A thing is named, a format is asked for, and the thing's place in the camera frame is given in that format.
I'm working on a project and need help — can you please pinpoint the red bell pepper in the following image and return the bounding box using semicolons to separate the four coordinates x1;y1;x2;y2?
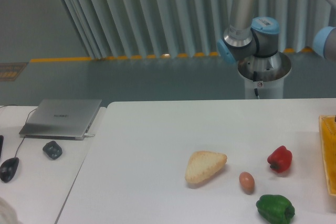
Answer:
267;145;292;173

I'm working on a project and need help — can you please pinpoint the silver laptop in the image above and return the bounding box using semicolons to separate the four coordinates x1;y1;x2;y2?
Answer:
19;99;102;140

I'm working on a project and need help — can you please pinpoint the black power adapter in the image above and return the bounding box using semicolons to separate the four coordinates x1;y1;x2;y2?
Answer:
43;141;62;160

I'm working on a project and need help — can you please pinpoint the green bell pepper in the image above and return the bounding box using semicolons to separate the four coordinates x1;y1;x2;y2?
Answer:
256;195;295;223

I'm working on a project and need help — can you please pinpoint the black mouse cable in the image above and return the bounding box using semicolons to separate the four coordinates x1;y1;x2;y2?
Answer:
0;104;39;159

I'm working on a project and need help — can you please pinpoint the brown egg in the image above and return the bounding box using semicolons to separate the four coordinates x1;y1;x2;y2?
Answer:
239;172;255;191

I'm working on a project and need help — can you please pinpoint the yellow plastic basket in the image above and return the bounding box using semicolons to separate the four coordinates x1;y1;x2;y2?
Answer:
319;115;335;196

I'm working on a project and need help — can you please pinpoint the triangular bread slice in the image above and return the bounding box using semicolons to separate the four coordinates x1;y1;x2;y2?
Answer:
185;151;227;184

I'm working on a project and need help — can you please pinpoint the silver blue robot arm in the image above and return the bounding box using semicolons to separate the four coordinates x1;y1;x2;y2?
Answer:
217;0;335;63

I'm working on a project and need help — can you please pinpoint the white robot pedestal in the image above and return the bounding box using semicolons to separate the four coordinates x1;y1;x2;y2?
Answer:
238;52;291;99

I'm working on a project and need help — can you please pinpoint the black device at edge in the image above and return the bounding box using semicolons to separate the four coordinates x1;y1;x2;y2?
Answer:
0;135;4;158

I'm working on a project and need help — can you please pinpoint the black computer mouse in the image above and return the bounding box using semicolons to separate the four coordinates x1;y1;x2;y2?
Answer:
0;157;19;183

